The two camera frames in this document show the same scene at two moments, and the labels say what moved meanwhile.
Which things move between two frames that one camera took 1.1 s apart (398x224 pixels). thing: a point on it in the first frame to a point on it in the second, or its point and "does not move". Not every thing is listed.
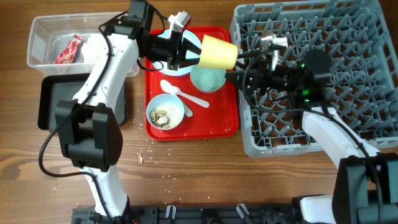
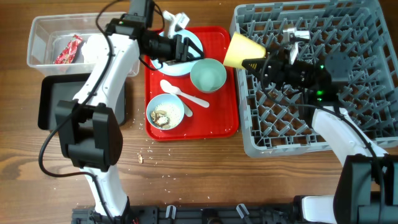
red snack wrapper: (67, 55) does not move
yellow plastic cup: (217, 53) to (242, 48)
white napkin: (96, 49) does not move
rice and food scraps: (165, 115) does not move
